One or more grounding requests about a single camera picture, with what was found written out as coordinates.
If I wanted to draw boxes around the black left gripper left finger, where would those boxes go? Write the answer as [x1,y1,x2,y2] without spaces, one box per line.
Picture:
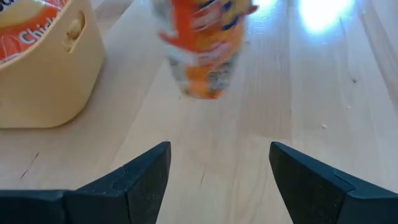
[0,141,172,224]

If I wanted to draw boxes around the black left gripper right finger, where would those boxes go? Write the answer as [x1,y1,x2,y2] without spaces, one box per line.
[269,141,398,224]

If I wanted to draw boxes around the yellow plastic bin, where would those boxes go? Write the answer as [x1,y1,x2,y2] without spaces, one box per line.
[0,0,106,129]

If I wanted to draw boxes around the red Saucy Noodles pack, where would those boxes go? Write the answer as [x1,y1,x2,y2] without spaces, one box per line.
[150,0,259,100]

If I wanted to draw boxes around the orange chicken ramen noodle pack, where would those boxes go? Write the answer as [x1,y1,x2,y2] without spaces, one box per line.
[0,0,71,65]

